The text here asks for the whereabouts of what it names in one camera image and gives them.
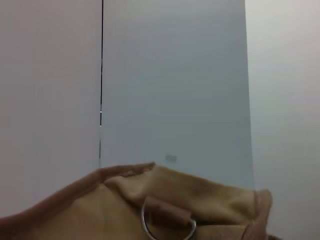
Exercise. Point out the khaki canvas food bag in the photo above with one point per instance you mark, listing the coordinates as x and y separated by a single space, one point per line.
125 212

